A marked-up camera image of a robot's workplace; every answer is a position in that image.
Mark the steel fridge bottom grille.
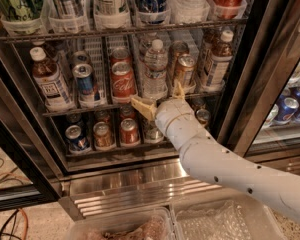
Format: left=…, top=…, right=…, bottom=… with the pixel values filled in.
left=59, top=158, right=221, bottom=221

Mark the clear water bottle top shelf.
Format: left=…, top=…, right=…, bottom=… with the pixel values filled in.
left=169, top=0, right=210, bottom=24

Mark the clear plastic bin right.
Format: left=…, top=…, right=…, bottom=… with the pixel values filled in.
left=170, top=189, right=287, bottom=240

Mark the top wire shelf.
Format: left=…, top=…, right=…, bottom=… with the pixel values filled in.
left=0, top=18, right=248, bottom=43

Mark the wire shelf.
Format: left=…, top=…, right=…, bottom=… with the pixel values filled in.
left=42, top=91, right=223, bottom=117
left=0, top=18, right=248, bottom=43

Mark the gold can shelf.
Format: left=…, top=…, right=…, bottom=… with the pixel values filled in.
left=174, top=54, right=196, bottom=88
left=169, top=40, right=189, bottom=77

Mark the black cable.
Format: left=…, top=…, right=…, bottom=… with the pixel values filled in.
left=0, top=142, right=21, bottom=240

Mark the red coca-cola can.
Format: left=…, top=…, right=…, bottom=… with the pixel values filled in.
left=110, top=47, right=132, bottom=65
left=110, top=61, right=137, bottom=103

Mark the clear plastic bin left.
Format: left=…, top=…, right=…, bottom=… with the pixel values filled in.
left=64, top=207, right=176, bottom=240

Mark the clear water bottle front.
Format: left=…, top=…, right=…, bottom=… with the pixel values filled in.
left=143, top=39, right=168, bottom=100

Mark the green bottle top shelf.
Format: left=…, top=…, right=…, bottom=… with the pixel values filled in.
left=0, top=0, right=44, bottom=35

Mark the clear water bottle rear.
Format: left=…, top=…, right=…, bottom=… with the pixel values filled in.
left=138, top=32, right=158, bottom=61

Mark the red can bottom shelf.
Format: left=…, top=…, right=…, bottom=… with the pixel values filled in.
left=120, top=118, right=140, bottom=146

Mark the silver can bottom shelf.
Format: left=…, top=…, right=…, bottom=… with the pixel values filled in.
left=143, top=120, right=164, bottom=144

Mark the white label bottle top shelf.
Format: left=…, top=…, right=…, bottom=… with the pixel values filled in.
left=93, top=0, right=130, bottom=30

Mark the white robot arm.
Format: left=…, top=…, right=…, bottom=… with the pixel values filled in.
left=131, top=86, right=300, bottom=224

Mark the gold can rear middle shelf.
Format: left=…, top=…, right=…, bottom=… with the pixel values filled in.
left=169, top=40, right=189, bottom=77

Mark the red coca-cola can front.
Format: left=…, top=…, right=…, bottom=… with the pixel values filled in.
left=110, top=61, right=137, bottom=103

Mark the brown tea bottle right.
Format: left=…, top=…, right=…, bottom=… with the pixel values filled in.
left=201, top=29, right=234, bottom=92

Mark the orange cable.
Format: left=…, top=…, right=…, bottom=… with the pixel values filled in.
left=0, top=172, right=30, bottom=240

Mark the gold can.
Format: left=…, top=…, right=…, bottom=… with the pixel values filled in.
left=195, top=108, right=211, bottom=127
left=93, top=122, right=115, bottom=150

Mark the pepsi bottle top shelf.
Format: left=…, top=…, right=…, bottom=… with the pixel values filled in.
left=135, top=0, right=168, bottom=25

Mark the blue pepsi can shelf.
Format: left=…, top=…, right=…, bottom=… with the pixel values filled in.
left=65, top=125, right=91, bottom=154
left=72, top=63, right=101, bottom=108

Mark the striped can top shelf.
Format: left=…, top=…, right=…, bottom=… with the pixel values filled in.
left=49, top=0, right=90, bottom=34

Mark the gold can bottom left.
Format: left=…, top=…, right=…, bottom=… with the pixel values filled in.
left=93, top=122, right=115, bottom=150

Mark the bubble wrap sheet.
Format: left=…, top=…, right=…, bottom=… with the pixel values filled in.
left=176, top=200, right=252, bottom=240

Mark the blue pepsi can middle shelf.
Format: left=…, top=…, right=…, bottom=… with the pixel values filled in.
left=72, top=63, right=101, bottom=108

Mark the blue pepsi can bottom shelf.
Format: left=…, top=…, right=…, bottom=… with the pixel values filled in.
left=65, top=125, right=91, bottom=154

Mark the middle wire shelf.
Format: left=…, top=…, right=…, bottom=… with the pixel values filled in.
left=42, top=91, right=223, bottom=117

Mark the brown tea bottle left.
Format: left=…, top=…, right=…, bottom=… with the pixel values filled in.
left=30, top=47, right=74, bottom=112

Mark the clear plastic bin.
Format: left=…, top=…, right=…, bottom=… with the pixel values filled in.
left=64, top=207, right=176, bottom=240
left=170, top=189, right=287, bottom=240

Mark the silver can behind pepsi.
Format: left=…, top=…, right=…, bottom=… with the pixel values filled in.
left=71, top=50, right=91, bottom=66

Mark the gold can bottom right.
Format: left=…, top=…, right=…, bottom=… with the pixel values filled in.
left=195, top=108, right=211, bottom=127

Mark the left fridge glass door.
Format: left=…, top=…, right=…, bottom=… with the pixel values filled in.
left=0, top=40, right=63, bottom=211

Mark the right fridge door frame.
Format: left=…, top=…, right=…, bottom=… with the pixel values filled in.
left=209, top=0, right=300, bottom=158

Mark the blue pepsi cans right fridge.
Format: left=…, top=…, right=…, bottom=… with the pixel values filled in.
left=263, top=86, right=300, bottom=128

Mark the gold can front middle shelf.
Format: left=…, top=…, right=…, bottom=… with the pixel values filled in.
left=174, top=54, right=196, bottom=88

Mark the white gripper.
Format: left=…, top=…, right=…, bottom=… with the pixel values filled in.
left=131, top=80, right=210, bottom=150

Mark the red coca-cola can rear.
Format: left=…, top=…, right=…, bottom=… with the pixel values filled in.
left=110, top=47, right=132, bottom=65

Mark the brown tea bottle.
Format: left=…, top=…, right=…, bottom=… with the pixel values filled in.
left=201, top=29, right=234, bottom=92
left=30, top=47, right=74, bottom=112

